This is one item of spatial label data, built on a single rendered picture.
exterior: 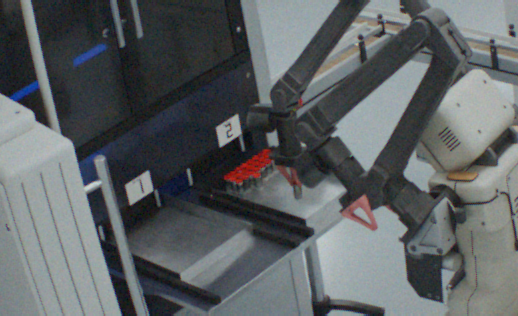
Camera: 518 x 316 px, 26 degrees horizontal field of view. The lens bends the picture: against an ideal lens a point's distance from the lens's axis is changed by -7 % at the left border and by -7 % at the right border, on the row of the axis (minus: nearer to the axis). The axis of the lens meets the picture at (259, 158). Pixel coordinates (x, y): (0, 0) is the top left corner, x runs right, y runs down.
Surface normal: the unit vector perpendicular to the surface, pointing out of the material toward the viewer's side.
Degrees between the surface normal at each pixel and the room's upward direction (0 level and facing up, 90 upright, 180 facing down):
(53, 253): 90
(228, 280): 0
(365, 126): 0
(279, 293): 90
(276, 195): 0
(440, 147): 90
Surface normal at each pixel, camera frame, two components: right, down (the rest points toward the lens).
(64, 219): 0.62, 0.27
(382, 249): -0.17, -0.87
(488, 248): -0.62, 0.46
